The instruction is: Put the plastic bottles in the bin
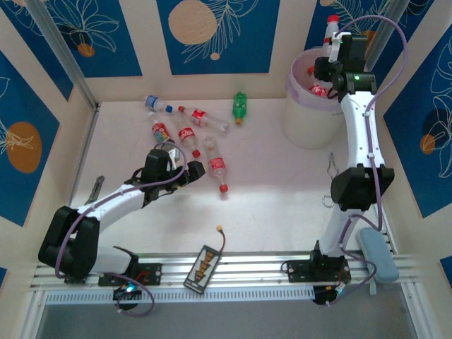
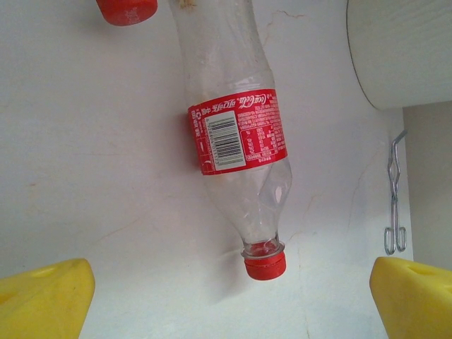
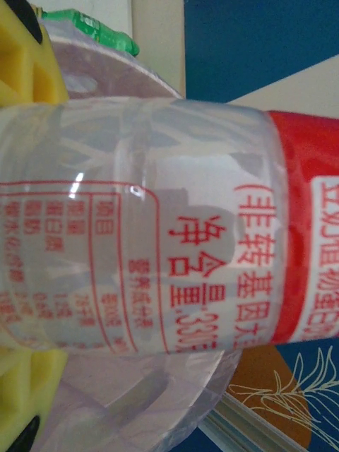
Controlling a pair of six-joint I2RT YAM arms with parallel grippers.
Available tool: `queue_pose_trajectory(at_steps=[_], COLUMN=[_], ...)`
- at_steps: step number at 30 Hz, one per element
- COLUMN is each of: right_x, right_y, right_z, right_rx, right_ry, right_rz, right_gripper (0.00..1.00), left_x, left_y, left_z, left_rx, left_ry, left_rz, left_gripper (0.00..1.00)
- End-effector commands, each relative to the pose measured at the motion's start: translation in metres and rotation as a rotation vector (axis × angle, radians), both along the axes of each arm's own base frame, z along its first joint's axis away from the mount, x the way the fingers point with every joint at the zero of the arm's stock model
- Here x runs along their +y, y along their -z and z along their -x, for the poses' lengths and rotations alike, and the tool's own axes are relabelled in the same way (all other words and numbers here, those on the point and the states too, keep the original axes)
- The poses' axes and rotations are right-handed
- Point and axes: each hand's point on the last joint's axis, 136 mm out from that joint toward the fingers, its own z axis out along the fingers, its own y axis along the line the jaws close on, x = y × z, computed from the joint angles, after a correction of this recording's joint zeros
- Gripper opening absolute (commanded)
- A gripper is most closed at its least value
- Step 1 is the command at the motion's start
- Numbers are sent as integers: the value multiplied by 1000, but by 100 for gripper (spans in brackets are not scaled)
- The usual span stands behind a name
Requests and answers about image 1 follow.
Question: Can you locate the white plastic bin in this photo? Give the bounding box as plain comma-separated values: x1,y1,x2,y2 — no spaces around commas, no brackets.
281,47,375,150

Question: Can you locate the black power distribution board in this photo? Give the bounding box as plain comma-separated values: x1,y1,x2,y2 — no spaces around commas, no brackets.
183,244,224,294

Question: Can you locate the aluminium mounting rail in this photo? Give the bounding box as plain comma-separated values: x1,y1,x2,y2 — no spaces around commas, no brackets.
30,251,424,290

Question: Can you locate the blue label clear bottle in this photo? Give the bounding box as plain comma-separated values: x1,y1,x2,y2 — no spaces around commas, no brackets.
144,94,174,114

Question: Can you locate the light blue case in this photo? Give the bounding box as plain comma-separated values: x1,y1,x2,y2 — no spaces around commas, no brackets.
355,227,400,283

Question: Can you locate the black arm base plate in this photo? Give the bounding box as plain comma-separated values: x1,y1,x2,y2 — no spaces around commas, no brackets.
285,259,353,284
97,263,164,287

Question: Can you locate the flat metal strip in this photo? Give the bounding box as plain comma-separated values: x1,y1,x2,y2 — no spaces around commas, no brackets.
85,175,106,205

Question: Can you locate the wire with yellow connector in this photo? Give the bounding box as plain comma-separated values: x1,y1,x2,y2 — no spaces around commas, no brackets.
215,225,227,254

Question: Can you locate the aluminium frame post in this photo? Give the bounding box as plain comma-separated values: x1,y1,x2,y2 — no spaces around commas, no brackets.
363,0,402,70
24,0,100,111

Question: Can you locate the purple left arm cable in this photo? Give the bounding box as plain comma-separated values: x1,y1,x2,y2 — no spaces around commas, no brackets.
56,141,188,317

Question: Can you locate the red cap white bottle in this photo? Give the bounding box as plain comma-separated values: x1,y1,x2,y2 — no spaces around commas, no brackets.
323,14,340,49

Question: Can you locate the control board with green light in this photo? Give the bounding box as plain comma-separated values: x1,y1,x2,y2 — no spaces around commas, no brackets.
312,285,346,307
112,283,143,302

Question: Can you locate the white slotted cable duct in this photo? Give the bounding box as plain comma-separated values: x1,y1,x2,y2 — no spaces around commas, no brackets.
44,285,316,305

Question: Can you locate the red label cola bottle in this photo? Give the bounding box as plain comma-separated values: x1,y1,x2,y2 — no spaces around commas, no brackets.
177,105,231,136
172,115,201,159
201,136,231,194

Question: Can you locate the metal wire clip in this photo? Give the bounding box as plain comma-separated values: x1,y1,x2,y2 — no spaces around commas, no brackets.
326,152,343,177

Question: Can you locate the green plastic bottle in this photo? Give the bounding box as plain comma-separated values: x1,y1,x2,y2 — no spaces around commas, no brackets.
232,91,249,126

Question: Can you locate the colourful red label bottle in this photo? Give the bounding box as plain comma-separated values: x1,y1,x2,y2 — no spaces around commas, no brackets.
150,119,177,146

